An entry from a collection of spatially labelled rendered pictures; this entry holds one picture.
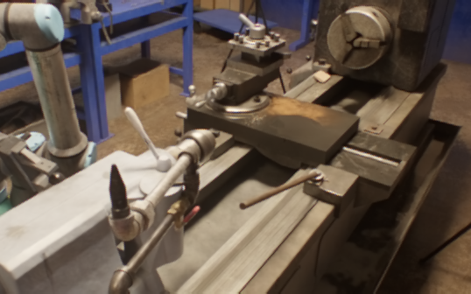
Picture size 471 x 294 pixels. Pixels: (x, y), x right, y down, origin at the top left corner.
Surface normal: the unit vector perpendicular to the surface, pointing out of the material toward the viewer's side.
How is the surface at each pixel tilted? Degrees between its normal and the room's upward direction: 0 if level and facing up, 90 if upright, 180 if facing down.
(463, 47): 90
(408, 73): 90
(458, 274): 0
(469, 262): 0
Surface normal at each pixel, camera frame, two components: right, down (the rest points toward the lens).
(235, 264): 0.03, -0.88
